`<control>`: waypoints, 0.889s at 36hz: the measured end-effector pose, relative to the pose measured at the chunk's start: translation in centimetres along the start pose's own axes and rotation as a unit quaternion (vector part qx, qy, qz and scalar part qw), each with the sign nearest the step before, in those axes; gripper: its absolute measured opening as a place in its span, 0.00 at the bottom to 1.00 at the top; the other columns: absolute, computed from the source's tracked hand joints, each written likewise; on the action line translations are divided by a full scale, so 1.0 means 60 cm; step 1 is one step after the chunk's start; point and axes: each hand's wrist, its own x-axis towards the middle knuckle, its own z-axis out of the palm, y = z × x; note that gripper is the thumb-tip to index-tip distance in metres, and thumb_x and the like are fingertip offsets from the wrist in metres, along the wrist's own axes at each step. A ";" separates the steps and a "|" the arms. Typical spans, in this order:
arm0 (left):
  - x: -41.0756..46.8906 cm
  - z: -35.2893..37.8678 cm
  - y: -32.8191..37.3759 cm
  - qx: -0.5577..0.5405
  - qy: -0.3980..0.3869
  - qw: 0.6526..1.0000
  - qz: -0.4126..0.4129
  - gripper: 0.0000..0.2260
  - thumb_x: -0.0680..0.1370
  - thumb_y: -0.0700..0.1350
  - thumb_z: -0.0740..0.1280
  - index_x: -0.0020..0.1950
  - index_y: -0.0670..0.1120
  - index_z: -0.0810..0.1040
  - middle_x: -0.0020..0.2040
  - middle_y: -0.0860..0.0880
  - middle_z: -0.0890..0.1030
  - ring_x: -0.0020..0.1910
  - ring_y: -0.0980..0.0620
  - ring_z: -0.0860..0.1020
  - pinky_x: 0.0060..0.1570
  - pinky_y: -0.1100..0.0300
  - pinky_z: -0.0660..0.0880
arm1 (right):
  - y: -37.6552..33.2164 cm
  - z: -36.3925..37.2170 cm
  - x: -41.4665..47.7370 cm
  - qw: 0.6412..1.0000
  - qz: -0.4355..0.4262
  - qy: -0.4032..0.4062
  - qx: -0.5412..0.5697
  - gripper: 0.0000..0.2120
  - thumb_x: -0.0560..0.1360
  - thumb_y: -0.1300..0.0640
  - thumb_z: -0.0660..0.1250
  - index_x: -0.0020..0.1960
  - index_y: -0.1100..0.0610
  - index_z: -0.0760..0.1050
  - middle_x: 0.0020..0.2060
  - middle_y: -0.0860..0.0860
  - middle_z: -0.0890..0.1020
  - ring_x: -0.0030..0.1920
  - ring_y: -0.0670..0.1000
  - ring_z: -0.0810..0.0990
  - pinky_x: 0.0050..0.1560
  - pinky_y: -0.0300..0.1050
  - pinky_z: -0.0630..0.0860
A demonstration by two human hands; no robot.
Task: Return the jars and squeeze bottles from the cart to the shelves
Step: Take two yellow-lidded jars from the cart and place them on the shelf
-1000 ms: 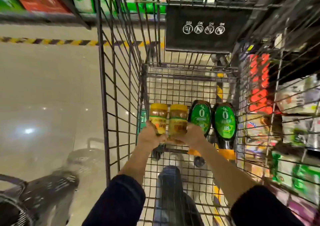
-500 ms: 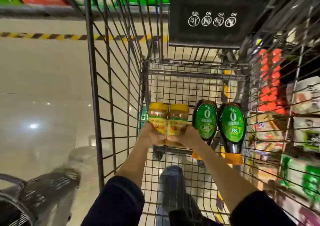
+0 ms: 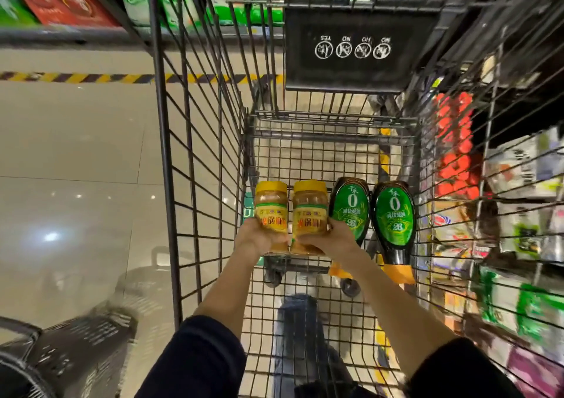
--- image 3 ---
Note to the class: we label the black plastic shopping basket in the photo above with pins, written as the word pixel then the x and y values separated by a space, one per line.
pixel 79 358

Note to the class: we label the group of small red packets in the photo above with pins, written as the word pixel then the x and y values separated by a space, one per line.
pixel 449 173

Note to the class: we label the person's right forearm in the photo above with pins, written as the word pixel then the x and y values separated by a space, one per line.
pixel 396 318

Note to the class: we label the blue jeans legs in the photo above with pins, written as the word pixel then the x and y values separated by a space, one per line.
pixel 299 349

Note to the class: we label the dark blue sleeve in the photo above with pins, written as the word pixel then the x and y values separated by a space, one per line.
pixel 458 371
pixel 194 362

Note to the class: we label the dark blue right sleeve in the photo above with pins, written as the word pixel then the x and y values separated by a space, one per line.
pixel 458 371

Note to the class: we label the black snack shelving unit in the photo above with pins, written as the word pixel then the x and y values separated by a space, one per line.
pixel 66 36

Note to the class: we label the person's left forearm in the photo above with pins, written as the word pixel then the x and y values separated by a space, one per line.
pixel 224 296

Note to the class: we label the group of assorted food packets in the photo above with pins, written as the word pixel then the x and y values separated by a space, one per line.
pixel 528 305

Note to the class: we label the yellow black floor tape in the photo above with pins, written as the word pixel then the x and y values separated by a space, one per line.
pixel 79 77

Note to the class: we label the person's left hand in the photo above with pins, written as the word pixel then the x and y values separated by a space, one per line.
pixel 251 245

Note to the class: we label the green floor arrow sticker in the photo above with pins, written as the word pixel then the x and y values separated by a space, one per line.
pixel 248 210

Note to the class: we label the person's right hand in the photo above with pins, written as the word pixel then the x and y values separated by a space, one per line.
pixel 341 248

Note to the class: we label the dark blue left sleeve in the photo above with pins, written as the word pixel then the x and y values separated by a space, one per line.
pixel 194 362

